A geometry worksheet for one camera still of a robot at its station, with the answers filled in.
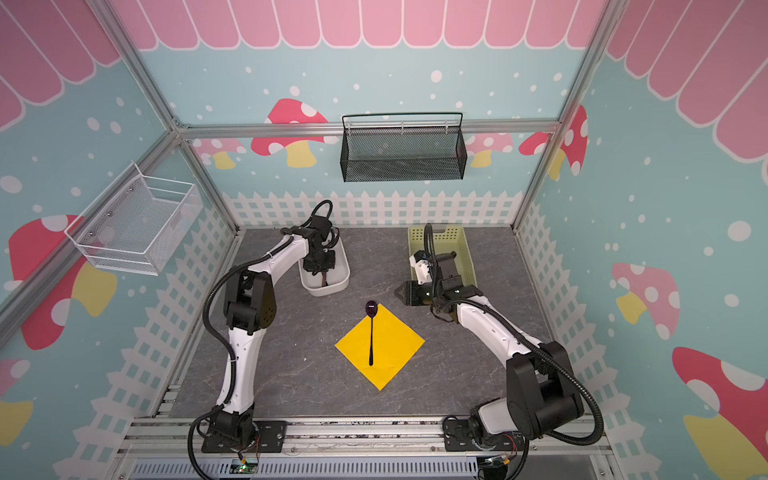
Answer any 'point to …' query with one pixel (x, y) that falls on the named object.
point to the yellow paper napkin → (393, 344)
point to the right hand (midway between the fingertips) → (400, 290)
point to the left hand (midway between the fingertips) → (326, 270)
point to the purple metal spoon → (371, 308)
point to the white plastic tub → (337, 278)
